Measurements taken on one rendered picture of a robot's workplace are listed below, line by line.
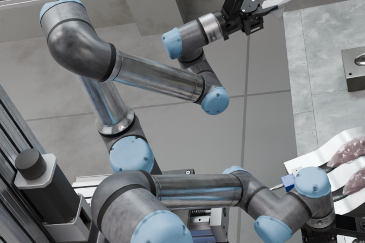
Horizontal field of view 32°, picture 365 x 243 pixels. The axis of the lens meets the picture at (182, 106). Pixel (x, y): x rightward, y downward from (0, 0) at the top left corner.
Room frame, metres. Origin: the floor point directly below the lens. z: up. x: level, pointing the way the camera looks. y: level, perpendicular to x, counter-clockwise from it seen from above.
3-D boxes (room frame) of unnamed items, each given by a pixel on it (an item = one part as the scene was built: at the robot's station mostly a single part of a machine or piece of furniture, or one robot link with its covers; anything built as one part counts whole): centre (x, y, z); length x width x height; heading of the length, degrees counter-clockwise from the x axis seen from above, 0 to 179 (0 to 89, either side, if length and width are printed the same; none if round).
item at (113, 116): (1.35, 0.19, 1.41); 0.15 x 0.12 x 0.55; 4
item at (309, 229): (0.85, -0.20, 1.15); 0.09 x 0.08 x 0.12; 72
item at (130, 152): (1.22, 0.18, 1.20); 0.13 x 0.12 x 0.14; 4
